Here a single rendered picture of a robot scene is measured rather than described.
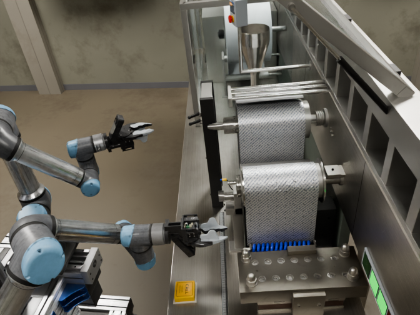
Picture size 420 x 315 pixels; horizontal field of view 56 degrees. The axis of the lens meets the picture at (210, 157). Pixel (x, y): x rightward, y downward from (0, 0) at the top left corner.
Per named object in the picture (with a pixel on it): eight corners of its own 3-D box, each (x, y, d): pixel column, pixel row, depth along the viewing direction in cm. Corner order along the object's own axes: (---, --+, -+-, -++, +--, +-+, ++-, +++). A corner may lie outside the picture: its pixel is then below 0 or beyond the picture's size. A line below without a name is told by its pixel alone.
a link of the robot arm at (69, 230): (-6, 232, 122) (122, 239, 158) (4, 253, 115) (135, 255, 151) (7, 200, 120) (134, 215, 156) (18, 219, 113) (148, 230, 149)
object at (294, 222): (247, 244, 140) (245, 207, 129) (313, 240, 139) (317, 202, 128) (247, 245, 140) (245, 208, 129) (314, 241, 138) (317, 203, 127)
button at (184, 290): (176, 285, 143) (175, 281, 142) (195, 284, 143) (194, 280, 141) (175, 302, 138) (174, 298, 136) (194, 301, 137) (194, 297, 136)
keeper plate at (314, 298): (291, 311, 130) (292, 291, 123) (321, 310, 129) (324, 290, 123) (292, 318, 128) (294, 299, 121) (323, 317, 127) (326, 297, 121)
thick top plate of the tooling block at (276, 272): (237, 264, 140) (237, 252, 136) (351, 257, 138) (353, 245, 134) (240, 304, 127) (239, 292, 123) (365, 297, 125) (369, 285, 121)
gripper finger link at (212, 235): (225, 233, 128) (198, 232, 130) (227, 245, 132) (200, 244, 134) (227, 226, 131) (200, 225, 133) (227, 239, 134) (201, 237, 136)
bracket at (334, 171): (323, 169, 130) (324, 164, 129) (340, 168, 130) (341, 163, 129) (327, 179, 126) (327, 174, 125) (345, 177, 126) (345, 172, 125)
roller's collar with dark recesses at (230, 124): (224, 128, 151) (222, 114, 147) (239, 127, 151) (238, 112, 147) (224, 137, 146) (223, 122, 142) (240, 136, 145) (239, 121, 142)
